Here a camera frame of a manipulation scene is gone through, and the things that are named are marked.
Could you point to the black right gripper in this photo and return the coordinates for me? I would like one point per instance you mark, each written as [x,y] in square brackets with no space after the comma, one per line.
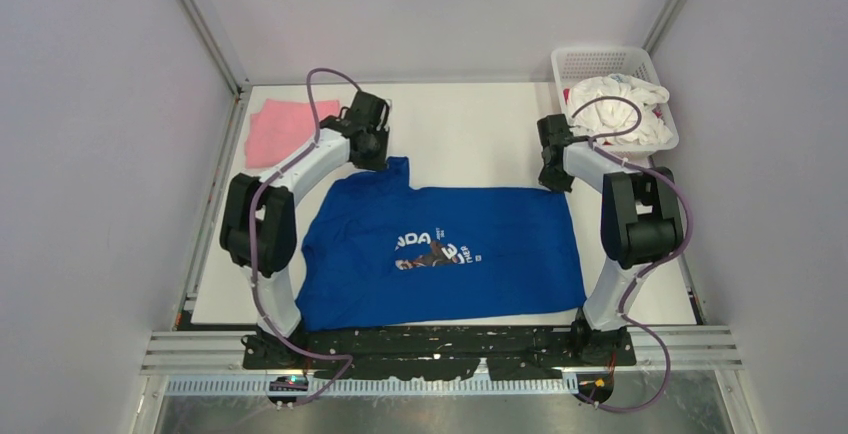
[562,185]

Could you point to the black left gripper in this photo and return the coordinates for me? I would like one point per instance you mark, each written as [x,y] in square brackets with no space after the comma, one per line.
[379,163]

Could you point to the blue printed t shirt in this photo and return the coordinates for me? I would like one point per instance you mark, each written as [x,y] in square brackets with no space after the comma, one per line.
[380,252]

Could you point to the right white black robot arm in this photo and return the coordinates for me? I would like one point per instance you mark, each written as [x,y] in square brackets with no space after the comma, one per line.
[640,226]

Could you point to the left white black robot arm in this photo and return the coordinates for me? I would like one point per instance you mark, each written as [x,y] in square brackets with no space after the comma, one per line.
[259,230]

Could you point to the white crumpled t shirt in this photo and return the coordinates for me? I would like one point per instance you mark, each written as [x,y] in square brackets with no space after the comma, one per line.
[619,109]

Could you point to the pink folded t shirt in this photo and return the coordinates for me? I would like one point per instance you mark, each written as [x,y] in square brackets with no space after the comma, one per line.
[276,131]

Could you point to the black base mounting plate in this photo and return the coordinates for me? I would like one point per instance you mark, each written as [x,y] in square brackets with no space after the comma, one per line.
[431,353]

